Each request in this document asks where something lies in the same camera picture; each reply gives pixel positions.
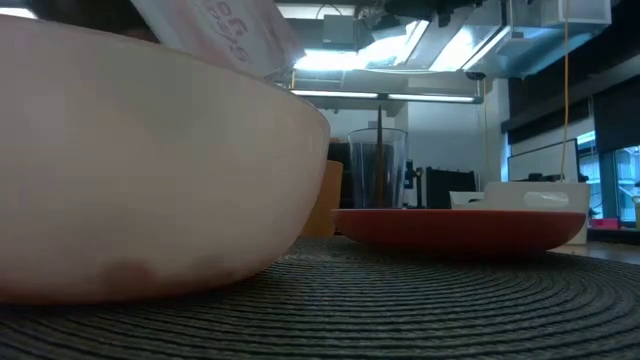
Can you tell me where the pink cereal box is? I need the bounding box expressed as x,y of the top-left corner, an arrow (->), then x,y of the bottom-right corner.
128,0 -> 307,80

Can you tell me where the wooden spoon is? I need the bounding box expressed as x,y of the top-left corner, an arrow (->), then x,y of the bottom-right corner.
374,103 -> 385,209

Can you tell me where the pink bowl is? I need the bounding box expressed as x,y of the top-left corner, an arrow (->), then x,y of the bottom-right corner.
0,13 -> 332,307

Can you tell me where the bright ceiling light panel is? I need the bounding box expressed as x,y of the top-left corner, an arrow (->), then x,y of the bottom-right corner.
293,19 -> 431,72

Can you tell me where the grey ceiling box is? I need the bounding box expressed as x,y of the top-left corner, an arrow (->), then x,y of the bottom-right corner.
321,13 -> 362,50

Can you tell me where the fluorescent light tube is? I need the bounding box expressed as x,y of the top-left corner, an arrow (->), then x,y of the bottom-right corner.
291,88 -> 381,100
386,92 -> 477,104

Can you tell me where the orange cup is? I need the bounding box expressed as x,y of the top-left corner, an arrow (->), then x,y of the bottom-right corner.
299,159 -> 345,238

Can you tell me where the clear drinking glass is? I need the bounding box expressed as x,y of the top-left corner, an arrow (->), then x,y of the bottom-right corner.
347,127 -> 410,210

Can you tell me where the black rectangular panel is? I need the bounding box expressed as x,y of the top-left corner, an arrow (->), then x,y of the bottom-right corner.
424,166 -> 477,210

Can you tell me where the red plate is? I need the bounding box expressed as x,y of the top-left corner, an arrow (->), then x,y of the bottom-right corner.
330,207 -> 589,254

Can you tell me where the grey round woven placemat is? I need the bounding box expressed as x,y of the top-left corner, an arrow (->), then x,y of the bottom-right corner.
0,234 -> 640,360

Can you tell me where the white plastic tray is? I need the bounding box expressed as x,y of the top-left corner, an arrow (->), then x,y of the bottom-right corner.
448,180 -> 592,246

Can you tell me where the small pink box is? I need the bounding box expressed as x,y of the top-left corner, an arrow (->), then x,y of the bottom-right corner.
589,217 -> 622,231

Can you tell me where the window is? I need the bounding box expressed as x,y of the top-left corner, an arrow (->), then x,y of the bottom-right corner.
577,129 -> 640,224

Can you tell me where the silver rectangular ventilation duct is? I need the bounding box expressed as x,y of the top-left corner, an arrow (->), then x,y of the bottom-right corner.
427,0 -> 614,80

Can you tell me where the black aluminium table frame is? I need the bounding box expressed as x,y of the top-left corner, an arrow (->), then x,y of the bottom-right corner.
587,227 -> 640,246

